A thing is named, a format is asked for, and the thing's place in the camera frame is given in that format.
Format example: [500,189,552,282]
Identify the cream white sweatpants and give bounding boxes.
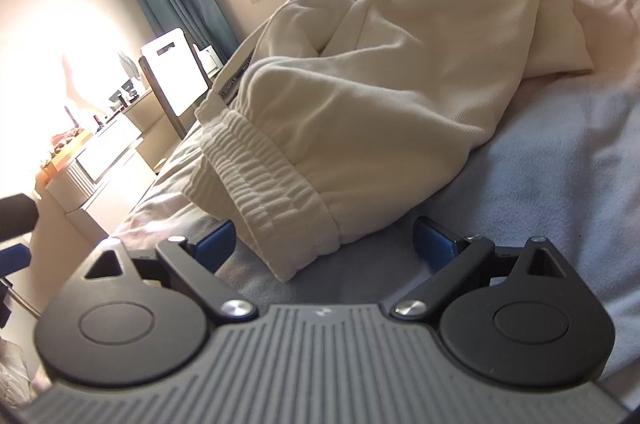
[184,0,593,282]

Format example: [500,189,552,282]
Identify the white desk with drawers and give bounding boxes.
[37,90,180,244]

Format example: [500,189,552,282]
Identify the pastel tie-dye bed sheet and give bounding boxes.
[112,0,640,385]

